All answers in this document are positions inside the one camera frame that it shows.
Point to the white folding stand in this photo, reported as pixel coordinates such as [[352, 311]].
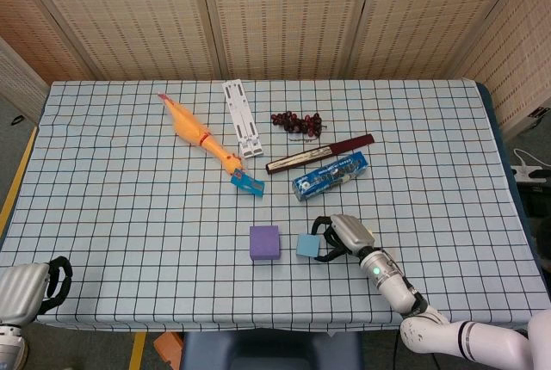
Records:
[[241, 120]]

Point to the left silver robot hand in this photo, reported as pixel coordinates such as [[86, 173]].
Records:
[[21, 292]]

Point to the woven bamboo screen panel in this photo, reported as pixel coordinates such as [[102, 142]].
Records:
[[17, 82], [521, 51], [30, 21], [430, 13], [129, 13], [288, 13]]

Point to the dark red folded fan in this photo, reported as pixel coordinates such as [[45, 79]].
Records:
[[314, 155]]

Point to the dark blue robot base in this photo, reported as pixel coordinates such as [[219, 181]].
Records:
[[258, 350]]

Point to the large purple foam cube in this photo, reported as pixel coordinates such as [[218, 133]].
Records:
[[264, 241]]

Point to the white power strip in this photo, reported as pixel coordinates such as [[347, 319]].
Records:
[[527, 172]]

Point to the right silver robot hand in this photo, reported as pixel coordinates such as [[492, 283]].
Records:
[[351, 232]]

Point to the yellow rubber chicken toy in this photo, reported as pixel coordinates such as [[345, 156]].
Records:
[[187, 125]]

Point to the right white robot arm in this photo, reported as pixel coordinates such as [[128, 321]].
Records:
[[387, 279]]

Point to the medium blue foam cube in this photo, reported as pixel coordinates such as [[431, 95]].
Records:
[[307, 245]]

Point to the orange floor object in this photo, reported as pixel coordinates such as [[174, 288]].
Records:
[[168, 348]]

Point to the light blue checkered tablecloth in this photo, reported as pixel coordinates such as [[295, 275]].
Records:
[[129, 215]]

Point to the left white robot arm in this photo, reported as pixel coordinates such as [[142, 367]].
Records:
[[8, 346]]

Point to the blue cookie box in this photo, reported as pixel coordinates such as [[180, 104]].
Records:
[[329, 176]]

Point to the dark red grape bunch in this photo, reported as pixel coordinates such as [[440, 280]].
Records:
[[297, 122]]

